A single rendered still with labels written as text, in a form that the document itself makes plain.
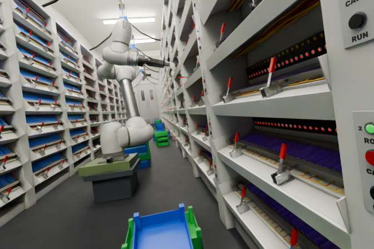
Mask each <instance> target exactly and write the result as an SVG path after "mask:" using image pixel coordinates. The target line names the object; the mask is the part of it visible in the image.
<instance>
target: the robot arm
mask: <svg viewBox="0 0 374 249"><path fill-rule="evenodd" d="M131 32H132V29H131V24H130V23H129V21H127V20H125V19H118V20H117V21H116V23H115V25H114V28H113V30H112V36H111V38H112V45H111V47H106V48H104V49H103V51H102V57H103V59H104V61H106V63H105V64H103V65H101V66H100V67H99V68H98V69H97V74H98V76H99V77H100V78H102V79H115V80H117V82H118V84H119V85H120V87H121V92H122V97H123V100H124V105H125V109H126V114H127V119H128V121H127V122H126V127H122V125H121V124H120V123H118V122H112V123H107V124H104V126H103V128H102V130H101V136H100V142H101V150H102V160H100V161H98V162H97V164H101V163H108V162H116V161H123V160H125V158H126V157H128V156H129V154H125V151H124V148H126V147H130V146H138V145H142V144H144V143H147V142H149V141H150V140H151V139H152V138H153V137H154V129H153V127H152V126H151V125H150V124H147V123H146V122H145V120H144V119H143V118H141V117H140V114H139V110H138V107H137V103H136V99H135V94H134V90H133V87H132V83H131V82H132V80H133V79H134V78H135V77H136V70H135V68H134V67H137V65H138V66H139V67H143V66H144V64H146V65H147V66H152V67H160V68H163V67H164V68H171V69H174V68H175V63H171V62H165V61H163V60H159V59H154V58H150V57H148V58H145V56H144V55H142V54H139V55H138V53H136V52H131V51H129V44H130V40H131ZM132 66H133V67H132Z"/></svg>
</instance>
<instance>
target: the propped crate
mask: <svg viewBox="0 0 374 249"><path fill-rule="evenodd" d="M134 221H135V222H134V234H133V242H132V249H194V248H193V244H192V240H191V235H190V231H189V226H188V222H187V218H186V214H185V208H184V204H183V203H181V204H179V209H177V210H172V211H167V212H162V213H156V214H153V215H148V216H142V217H140V215H139V212H137V213H134Z"/></svg>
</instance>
